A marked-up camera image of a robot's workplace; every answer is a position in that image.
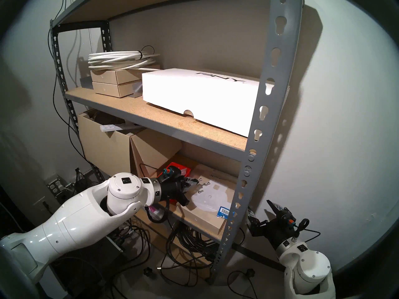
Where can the black power adapter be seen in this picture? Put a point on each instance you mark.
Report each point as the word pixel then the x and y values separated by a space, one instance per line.
pixel 82 183

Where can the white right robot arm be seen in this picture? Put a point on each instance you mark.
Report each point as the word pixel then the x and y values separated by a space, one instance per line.
pixel 308 270

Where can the black floor strip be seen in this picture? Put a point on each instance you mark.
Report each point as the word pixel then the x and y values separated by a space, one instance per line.
pixel 255 258

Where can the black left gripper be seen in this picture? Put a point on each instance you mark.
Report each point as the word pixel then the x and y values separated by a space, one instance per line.
pixel 173 186

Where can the black knob plug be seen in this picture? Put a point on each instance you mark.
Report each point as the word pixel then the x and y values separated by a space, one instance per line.
pixel 251 272
pixel 148 271

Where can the grey metal block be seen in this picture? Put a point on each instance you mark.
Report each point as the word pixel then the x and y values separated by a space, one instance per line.
pixel 85 83
pixel 137 90

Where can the white power strip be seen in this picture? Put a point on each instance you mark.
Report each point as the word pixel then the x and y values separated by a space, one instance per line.
pixel 111 128

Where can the small beige box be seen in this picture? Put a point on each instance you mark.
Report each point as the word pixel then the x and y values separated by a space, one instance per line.
pixel 109 76
pixel 109 90

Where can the white PNY box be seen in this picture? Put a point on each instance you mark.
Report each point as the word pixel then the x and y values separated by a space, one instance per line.
pixel 199 92

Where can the grey wall power outlet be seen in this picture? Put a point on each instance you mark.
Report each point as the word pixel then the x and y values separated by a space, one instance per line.
pixel 55 185

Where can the flat beige wrapped box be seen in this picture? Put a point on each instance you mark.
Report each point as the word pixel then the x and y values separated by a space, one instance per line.
pixel 205 217

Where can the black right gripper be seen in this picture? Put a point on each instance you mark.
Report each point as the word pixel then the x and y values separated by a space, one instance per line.
pixel 277 230

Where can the grey metal rack shelf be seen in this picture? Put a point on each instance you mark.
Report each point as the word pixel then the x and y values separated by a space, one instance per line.
pixel 274 83

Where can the white wall plate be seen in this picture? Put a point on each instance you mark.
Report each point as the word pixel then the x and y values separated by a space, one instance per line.
pixel 40 204

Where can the black floor box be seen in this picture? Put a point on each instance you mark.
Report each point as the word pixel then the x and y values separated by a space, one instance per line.
pixel 90 270

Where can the open brown cardboard box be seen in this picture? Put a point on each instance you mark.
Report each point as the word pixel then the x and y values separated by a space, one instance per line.
pixel 106 149

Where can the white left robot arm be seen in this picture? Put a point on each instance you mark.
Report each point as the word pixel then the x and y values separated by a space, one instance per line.
pixel 71 226

